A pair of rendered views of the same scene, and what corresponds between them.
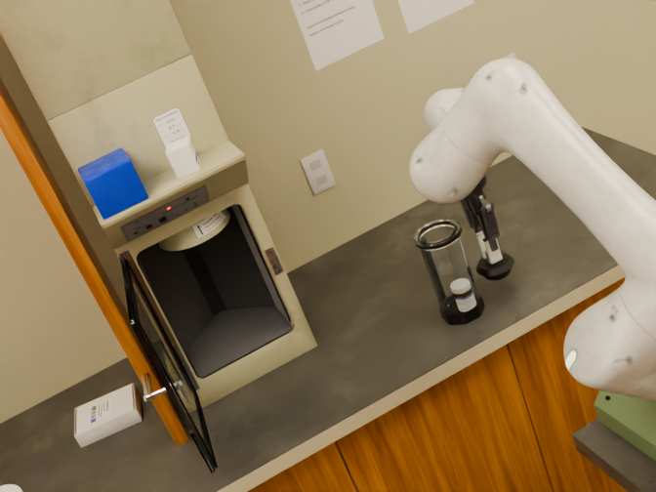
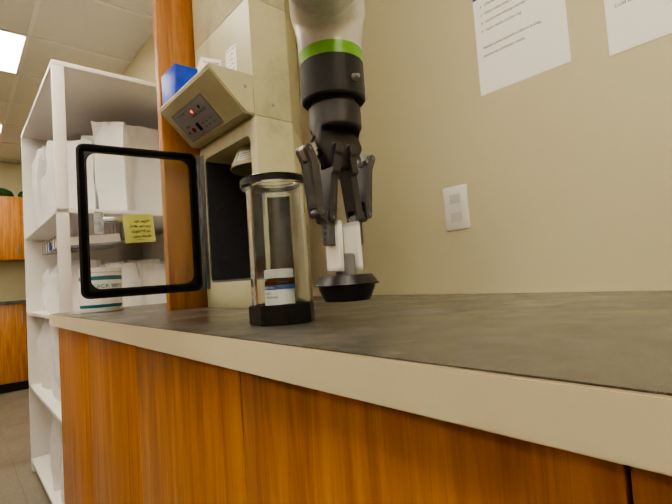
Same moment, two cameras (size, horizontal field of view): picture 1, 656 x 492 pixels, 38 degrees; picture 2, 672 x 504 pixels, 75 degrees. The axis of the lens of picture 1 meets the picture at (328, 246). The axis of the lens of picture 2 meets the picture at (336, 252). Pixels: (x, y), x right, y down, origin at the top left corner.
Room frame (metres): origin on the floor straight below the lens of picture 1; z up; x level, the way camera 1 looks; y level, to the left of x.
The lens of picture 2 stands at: (1.58, -0.88, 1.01)
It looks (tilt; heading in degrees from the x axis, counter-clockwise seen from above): 3 degrees up; 61
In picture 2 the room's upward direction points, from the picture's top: 4 degrees counter-clockwise
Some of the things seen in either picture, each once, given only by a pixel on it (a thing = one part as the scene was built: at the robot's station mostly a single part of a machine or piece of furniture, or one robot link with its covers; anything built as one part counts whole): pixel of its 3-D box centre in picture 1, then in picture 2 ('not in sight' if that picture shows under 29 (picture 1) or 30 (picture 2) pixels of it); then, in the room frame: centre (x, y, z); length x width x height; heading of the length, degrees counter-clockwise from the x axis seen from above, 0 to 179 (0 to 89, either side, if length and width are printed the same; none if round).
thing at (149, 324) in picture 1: (167, 363); (142, 221); (1.70, 0.40, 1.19); 0.30 x 0.01 x 0.40; 5
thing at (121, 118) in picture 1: (183, 226); (265, 169); (2.02, 0.30, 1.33); 0.32 x 0.25 x 0.77; 102
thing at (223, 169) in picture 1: (177, 200); (203, 111); (1.84, 0.26, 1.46); 0.32 x 0.11 x 0.10; 102
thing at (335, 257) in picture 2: (493, 249); (334, 246); (1.87, -0.35, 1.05); 0.03 x 0.01 x 0.07; 101
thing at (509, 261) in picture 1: (494, 261); (346, 277); (1.89, -0.35, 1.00); 0.09 x 0.09 x 0.07
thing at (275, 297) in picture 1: (205, 272); (268, 215); (2.02, 0.30, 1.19); 0.26 x 0.24 x 0.35; 102
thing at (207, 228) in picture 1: (189, 219); (261, 160); (2.00, 0.27, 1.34); 0.18 x 0.18 x 0.05
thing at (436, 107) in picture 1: (454, 120); (327, 17); (1.88, -0.35, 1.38); 0.13 x 0.11 x 0.14; 58
